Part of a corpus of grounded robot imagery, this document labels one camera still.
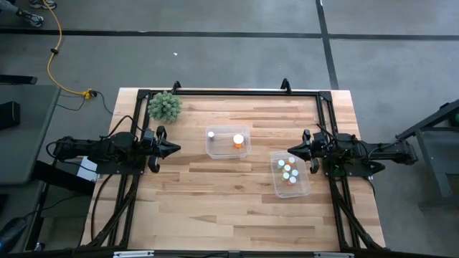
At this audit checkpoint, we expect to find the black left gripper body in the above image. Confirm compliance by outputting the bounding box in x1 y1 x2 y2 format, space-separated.
143 125 168 174

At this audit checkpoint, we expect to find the grey metal stand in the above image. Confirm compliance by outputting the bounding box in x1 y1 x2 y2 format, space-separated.
395 98 459 209

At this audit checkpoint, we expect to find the black support beam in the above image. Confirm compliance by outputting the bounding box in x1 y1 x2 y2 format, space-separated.
31 160 97 196

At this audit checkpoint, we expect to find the green potted plant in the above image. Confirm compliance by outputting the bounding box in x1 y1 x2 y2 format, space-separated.
146 90 183 123

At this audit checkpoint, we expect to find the yellow extension cable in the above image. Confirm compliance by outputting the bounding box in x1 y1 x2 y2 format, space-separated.
42 0 95 100

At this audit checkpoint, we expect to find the black computer mouse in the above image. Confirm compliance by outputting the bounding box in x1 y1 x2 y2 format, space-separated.
0 216 29 254

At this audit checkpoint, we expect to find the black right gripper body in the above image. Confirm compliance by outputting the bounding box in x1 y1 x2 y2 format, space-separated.
302 129 326 175

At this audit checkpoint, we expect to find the black flat bar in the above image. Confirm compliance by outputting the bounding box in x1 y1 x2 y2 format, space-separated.
0 74 39 86

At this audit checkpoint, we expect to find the clear plastic bin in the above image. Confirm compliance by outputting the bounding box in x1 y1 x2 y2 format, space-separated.
204 124 252 161
270 149 312 199

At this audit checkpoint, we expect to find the person's leg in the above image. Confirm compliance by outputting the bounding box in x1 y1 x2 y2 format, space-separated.
0 0 19 15

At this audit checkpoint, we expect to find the white paper sheet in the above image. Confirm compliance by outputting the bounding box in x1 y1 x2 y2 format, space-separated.
77 156 98 182

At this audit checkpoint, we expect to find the black pouch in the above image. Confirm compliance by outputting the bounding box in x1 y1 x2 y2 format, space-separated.
0 100 22 130

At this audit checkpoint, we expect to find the large orange pill bottle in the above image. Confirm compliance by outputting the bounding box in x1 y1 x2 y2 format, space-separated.
232 133 246 150

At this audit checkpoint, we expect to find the person's shoe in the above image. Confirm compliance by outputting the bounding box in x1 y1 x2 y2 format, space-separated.
16 9 44 29
28 0 57 11

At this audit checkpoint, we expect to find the dark grey desk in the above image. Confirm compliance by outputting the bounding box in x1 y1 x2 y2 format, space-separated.
0 84 61 186

